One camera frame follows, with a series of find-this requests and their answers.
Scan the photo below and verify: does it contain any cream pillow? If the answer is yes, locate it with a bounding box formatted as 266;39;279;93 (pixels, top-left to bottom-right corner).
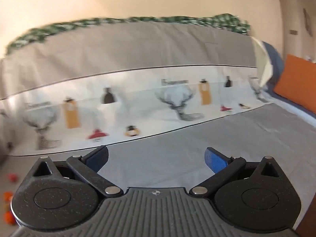
251;37;274;89

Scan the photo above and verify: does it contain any green checkered blanket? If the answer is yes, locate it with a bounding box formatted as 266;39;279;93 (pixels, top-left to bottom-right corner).
5;13;251;55

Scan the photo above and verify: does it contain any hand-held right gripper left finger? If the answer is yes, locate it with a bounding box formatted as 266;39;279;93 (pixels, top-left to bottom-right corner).
33;145;124;199

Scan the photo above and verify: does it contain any deer print duvet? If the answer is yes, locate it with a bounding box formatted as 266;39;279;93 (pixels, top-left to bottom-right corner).
0;20;275;157

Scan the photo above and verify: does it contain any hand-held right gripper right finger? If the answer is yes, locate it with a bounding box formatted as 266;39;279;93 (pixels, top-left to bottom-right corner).
189;147;282;199

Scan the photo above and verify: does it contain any wall hanging ornament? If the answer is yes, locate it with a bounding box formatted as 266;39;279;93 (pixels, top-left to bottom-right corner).
303;8;313;38

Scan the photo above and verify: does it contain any blue pillow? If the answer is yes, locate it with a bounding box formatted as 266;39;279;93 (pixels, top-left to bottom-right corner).
262;41;284;97

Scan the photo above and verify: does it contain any orange pillow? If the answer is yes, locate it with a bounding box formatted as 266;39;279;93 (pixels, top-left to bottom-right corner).
274;54;316;115

